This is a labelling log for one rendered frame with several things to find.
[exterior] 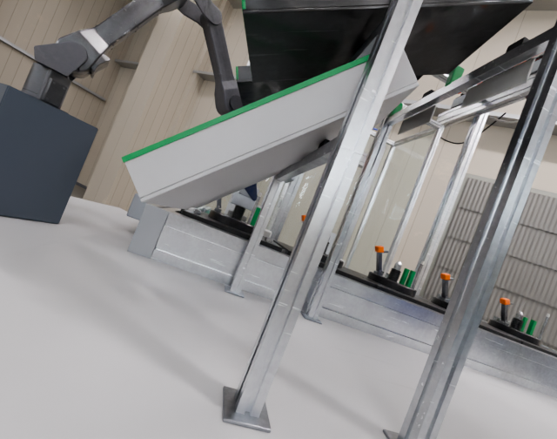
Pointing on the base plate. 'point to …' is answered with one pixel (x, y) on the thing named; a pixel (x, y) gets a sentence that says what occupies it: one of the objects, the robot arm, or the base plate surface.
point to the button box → (136, 207)
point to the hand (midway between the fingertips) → (251, 188)
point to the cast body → (243, 199)
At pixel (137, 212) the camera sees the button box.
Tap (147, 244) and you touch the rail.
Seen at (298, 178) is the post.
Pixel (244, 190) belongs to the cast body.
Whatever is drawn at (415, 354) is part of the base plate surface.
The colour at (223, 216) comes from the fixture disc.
